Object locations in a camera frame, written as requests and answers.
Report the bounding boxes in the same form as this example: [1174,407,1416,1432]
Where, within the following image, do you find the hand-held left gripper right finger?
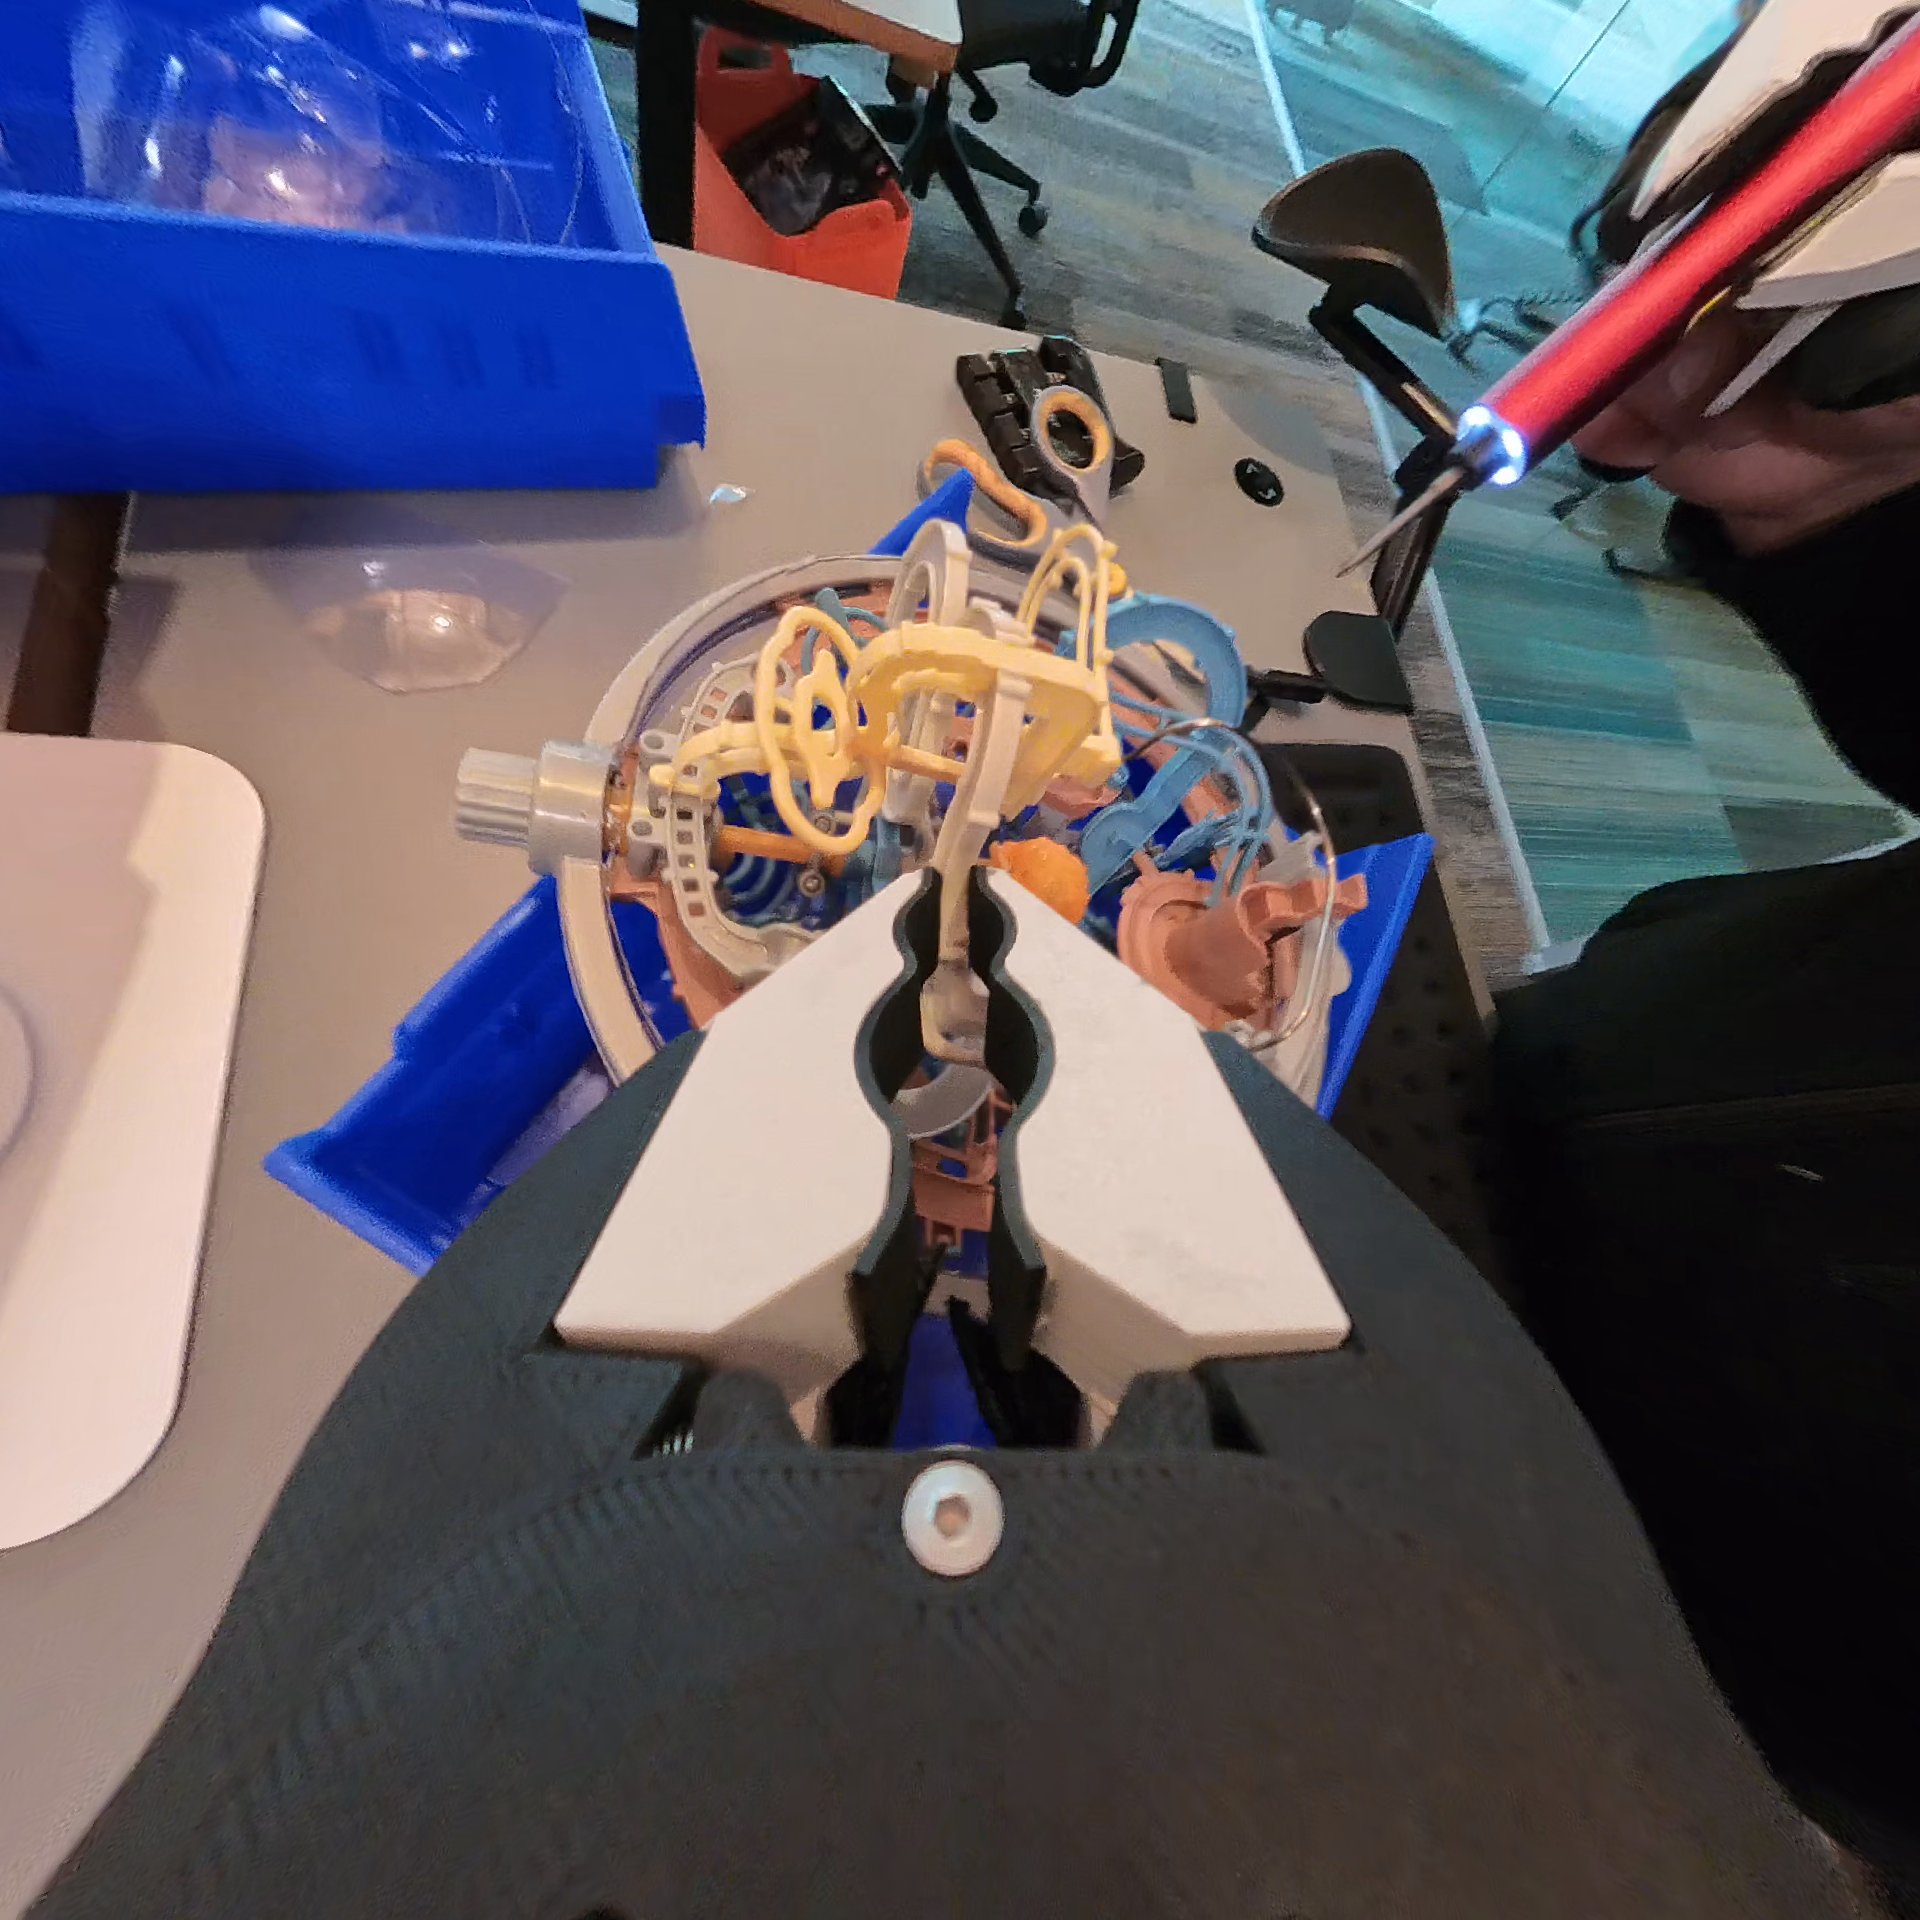
[965,870,1357,1412]

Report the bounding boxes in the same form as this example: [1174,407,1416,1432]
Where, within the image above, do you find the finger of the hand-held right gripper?
[1698,181,1920,417]
[1634,0,1920,218]

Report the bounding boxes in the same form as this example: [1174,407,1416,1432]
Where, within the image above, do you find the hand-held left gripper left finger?
[553,870,936,1445]

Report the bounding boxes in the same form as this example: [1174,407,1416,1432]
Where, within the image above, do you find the red electric screwdriver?
[1333,16,1920,581]

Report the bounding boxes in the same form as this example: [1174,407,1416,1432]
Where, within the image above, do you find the blue storage bin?
[269,464,1434,1279]
[0,0,708,496]

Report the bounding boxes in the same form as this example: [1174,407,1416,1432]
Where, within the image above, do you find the clear maze ball toy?
[455,519,1373,1246]

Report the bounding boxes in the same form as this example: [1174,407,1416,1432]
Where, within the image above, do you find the person's right forearm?
[1657,496,1920,820]

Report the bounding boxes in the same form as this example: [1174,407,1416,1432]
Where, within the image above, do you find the person's right hand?
[1573,322,1920,558]

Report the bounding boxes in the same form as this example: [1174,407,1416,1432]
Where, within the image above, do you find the black perforated pad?
[1258,741,1502,1246]

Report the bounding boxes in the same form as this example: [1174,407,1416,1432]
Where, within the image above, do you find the black chair armrest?
[1254,148,1465,660]

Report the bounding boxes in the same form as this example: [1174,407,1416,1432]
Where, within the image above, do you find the person's black clothing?
[1483,834,1920,1920]

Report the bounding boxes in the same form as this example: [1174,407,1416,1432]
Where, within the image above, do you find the black plastic plate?
[1303,612,1416,717]

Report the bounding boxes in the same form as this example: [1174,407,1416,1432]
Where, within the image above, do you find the white stand base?
[0,735,269,1556]

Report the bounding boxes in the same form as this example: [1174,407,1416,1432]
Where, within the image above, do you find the clear plastic dome half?
[64,0,594,242]
[247,538,569,694]

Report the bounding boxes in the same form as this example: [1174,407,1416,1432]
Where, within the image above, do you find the grey orange scissors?
[915,384,1145,565]

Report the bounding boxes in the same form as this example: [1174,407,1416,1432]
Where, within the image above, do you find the black office chair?
[862,0,1142,334]

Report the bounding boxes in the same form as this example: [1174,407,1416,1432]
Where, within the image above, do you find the black ribbed bit holder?
[956,338,1113,491]

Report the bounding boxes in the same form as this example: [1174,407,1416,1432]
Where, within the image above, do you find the orange storage bin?
[691,31,912,299]

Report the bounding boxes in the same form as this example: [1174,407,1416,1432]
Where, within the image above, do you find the brown wooden post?
[7,493,135,735]

